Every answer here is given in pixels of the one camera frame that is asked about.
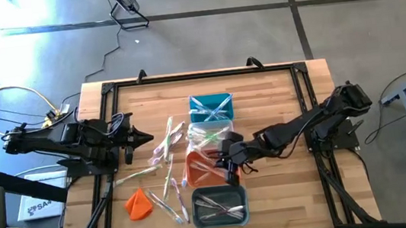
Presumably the black table clamp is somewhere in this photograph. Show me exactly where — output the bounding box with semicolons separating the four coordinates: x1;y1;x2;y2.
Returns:
135;68;149;85
245;55;266;72

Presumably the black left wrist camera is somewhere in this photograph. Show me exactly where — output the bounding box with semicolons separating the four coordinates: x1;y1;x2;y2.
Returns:
105;114;129;140

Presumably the white printed cardboard box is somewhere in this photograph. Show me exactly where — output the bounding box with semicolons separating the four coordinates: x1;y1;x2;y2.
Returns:
12;169;73;223

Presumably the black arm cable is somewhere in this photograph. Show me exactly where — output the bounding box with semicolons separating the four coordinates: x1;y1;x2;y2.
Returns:
233;105;347;175
71;101;129;141

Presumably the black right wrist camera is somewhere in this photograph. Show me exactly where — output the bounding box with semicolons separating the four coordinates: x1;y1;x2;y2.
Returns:
225;166;242;188

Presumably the orange plastic bin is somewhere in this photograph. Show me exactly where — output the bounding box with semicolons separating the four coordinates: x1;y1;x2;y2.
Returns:
183;146;242;190

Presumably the yellow power plug splitter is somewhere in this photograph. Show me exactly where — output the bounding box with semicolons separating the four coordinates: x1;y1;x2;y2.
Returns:
40;108;68;130

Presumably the blue toothbrush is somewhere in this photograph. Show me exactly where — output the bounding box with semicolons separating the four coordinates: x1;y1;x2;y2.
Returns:
144;186;185;228
177;152;193;189
200;93;236;123
189;92;223;124
192;103;230;124

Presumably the orange folded cloth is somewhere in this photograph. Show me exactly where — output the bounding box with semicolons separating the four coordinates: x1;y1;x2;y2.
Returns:
121;186;156;223

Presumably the dark grey plastic bin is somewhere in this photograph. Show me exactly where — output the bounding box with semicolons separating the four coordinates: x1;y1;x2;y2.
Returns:
188;181;251;228

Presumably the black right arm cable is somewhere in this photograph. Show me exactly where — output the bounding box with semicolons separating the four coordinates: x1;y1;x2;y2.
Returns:
233;105;347;175

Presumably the black desk beam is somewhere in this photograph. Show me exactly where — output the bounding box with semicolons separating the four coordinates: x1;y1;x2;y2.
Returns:
0;159;70;210

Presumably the yellow extension cable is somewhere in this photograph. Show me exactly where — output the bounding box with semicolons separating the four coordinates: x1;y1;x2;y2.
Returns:
0;55;68;141

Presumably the clear plastic bin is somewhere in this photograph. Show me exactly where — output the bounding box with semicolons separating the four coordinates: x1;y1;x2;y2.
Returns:
185;117;238;154

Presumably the grey toothbrush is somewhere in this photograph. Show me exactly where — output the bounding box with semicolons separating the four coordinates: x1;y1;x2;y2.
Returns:
196;190;245;223

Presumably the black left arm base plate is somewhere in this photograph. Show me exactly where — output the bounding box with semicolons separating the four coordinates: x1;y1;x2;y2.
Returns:
62;153;122;180

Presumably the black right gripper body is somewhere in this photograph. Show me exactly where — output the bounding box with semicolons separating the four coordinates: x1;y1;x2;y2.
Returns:
210;127;262;175

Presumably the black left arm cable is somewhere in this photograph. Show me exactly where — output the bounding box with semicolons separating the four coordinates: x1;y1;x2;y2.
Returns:
71;101;129;141

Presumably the blue plastic bin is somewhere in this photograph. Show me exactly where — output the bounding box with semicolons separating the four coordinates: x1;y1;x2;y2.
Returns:
188;91;236;125

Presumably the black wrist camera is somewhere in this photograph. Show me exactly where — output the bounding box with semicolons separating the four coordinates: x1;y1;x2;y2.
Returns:
105;114;129;140
225;166;242;188

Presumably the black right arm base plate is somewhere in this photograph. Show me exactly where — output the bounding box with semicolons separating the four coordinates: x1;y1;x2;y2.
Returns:
302;119;361;155

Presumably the black fan cable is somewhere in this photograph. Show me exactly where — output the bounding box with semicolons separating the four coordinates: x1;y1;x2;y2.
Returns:
77;27;127;85

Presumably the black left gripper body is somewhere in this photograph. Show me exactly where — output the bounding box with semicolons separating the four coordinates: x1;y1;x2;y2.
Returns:
118;113;141;166

